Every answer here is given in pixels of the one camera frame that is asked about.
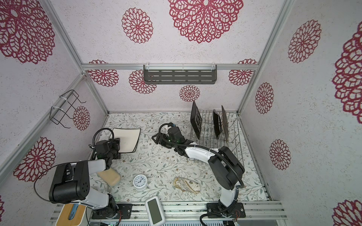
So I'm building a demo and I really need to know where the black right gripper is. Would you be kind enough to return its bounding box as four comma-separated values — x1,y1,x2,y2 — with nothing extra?
152,132,179,150

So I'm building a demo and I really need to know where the black square plate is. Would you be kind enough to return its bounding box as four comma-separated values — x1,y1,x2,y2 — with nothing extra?
190,101,202,139

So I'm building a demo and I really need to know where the black plate yellow rim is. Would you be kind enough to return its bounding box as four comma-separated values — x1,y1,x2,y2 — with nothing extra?
222,106,229,142

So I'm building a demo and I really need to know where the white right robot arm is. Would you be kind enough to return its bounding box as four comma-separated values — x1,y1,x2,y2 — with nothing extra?
151,123,245,211

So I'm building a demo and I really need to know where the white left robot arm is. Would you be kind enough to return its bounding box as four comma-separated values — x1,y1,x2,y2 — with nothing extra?
49,138,121,219

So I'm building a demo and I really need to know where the yellow sponge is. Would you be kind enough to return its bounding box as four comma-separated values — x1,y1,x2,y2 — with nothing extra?
97,167,121,187

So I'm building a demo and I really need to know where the small white alarm clock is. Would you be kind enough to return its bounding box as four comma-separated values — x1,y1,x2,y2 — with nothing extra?
133,174,148,191

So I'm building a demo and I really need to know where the clear plastic bag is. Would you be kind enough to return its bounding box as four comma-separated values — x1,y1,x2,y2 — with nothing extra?
173,177,201,195

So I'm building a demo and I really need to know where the black round plate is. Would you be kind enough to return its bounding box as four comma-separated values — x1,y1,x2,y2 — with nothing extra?
213,109,222,139

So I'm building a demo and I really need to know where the white digital scale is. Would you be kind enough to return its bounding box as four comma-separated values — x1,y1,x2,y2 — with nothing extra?
145,196,166,226

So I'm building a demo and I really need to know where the chrome wire dish rack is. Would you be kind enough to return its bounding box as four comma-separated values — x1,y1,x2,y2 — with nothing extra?
189,109,244,165

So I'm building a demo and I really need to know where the black wire wall basket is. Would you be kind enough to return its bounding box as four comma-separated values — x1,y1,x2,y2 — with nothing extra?
49,89,86,129

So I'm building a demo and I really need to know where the grey wall shelf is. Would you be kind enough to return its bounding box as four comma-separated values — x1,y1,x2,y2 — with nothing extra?
143,65,217,85

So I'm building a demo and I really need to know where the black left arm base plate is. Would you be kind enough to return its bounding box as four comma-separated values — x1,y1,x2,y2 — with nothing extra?
90,203,133,220

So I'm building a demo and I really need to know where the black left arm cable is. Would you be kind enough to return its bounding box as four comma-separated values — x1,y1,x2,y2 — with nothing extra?
33,128,115,203

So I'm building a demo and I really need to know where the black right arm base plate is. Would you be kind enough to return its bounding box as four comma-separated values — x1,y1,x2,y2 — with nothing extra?
206,201,246,218

